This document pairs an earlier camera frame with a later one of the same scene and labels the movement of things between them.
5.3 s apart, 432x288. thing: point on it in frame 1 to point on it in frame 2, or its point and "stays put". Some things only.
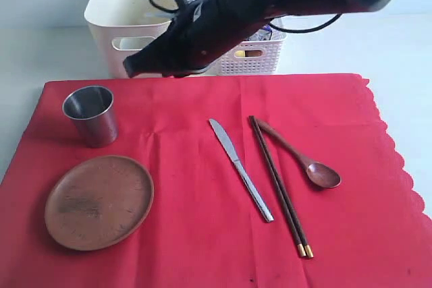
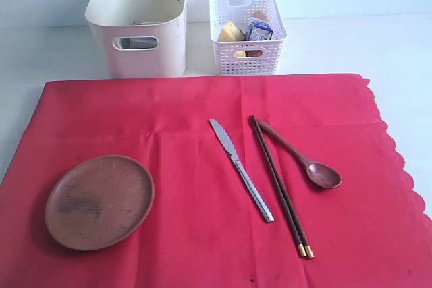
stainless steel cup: (93, 108) to (138, 42)
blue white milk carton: (263, 34) stays put
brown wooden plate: (98, 203) stays put
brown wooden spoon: (320, 174) stays put
